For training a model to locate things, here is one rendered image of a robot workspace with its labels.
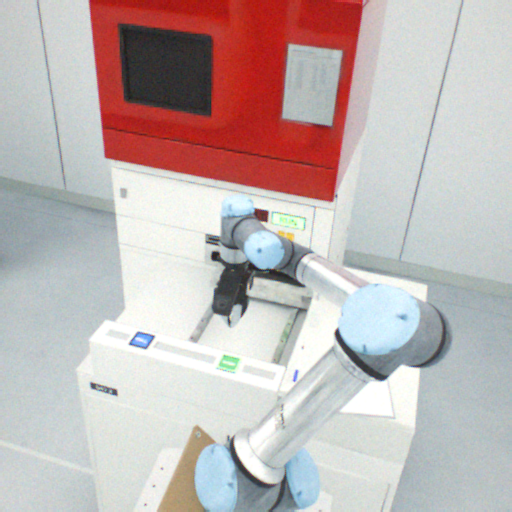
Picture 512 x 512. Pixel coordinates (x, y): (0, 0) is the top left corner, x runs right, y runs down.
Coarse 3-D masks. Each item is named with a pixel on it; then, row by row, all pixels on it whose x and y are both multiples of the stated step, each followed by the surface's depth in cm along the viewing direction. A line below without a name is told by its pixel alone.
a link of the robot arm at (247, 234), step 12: (240, 228) 122; (252, 228) 121; (264, 228) 121; (240, 240) 121; (252, 240) 118; (264, 240) 117; (276, 240) 118; (288, 240) 126; (252, 252) 118; (264, 252) 117; (276, 252) 119; (288, 252) 124; (264, 264) 119; (276, 264) 121
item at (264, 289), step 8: (256, 280) 199; (264, 280) 199; (248, 288) 195; (256, 288) 195; (264, 288) 195; (272, 288) 196; (280, 288) 196; (288, 288) 196; (296, 288) 196; (304, 288) 197; (256, 296) 195; (264, 296) 194; (272, 296) 193; (280, 296) 192; (288, 296) 192; (296, 296) 193; (288, 304) 193; (296, 304) 192; (304, 304) 190
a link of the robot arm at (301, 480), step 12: (300, 456) 112; (288, 468) 108; (300, 468) 111; (312, 468) 114; (288, 480) 107; (300, 480) 109; (312, 480) 112; (288, 492) 108; (300, 492) 108; (312, 492) 110; (276, 504) 107; (288, 504) 109; (300, 504) 108; (312, 504) 110
